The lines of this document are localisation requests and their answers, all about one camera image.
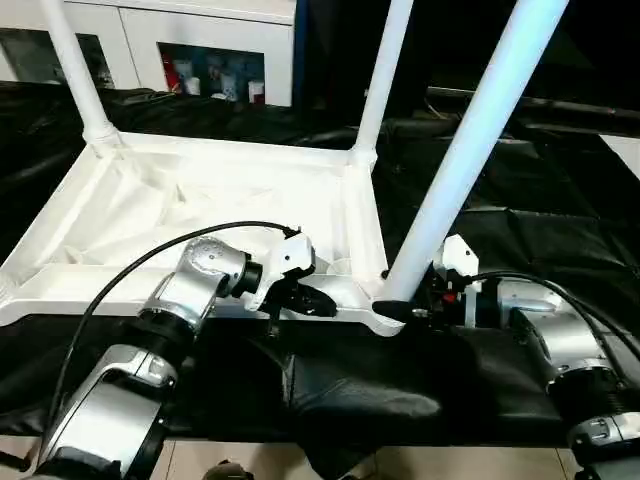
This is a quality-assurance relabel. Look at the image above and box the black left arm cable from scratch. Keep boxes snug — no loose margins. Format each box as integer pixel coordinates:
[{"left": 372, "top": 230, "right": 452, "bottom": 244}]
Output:
[{"left": 39, "top": 220, "right": 304, "bottom": 451}]

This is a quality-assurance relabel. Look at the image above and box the white plastic table top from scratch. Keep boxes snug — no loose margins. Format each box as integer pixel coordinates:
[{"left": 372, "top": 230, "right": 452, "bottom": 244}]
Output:
[{"left": 0, "top": 130, "right": 407, "bottom": 339}]

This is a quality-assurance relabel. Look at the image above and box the white plastic table leg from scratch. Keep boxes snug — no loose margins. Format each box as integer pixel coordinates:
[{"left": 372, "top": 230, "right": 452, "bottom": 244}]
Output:
[
  {"left": 389, "top": 0, "right": 571, "bottom": 306},
  {"left": 352, "top": 0, "right": 416, "bottom": 169},
  {"left": 37, "top": 0, "right": 121, "bottom": 151}
]

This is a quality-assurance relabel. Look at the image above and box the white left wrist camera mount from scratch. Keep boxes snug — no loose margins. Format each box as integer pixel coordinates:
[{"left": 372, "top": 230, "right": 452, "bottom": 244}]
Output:
[{"left": 244, "top": 229, "right": 316, "bottom": 314}]

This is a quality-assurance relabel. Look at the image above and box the white flat board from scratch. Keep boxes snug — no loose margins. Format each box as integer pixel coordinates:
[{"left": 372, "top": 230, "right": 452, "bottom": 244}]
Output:
[{"left": 602, "top": 132, "right": 640, "bottom": 181}]

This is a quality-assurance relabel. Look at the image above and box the red item behind glass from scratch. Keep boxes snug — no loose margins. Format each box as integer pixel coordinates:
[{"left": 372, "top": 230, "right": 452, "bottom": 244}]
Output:
[{"left": 162, "top": 57, "right": 181, "bottom": 94}]

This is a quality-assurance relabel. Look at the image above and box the long black rod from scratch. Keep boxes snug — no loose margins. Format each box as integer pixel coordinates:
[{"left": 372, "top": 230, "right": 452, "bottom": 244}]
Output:
[{"left": 427, "top": 87, "right": 640, "bottom": 119}]

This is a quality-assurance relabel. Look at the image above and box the white cabinet with glass doors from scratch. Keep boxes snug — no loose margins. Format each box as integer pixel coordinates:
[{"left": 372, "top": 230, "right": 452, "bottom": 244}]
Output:
[{"left": 0, "top": 0, "right": 296, "bottom": 109}]

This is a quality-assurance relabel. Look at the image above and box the black mat cover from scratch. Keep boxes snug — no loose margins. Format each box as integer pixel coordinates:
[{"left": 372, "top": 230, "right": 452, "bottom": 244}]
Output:
[{"left": 0, "top": 79, "right": 640, "bottom": 474}]

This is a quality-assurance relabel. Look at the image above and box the grey rounded robot foot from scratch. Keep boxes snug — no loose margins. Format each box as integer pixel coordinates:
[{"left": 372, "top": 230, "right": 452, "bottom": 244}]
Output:
[{"left": 204, "top": 462, "right": 256, "bottom": 480}]

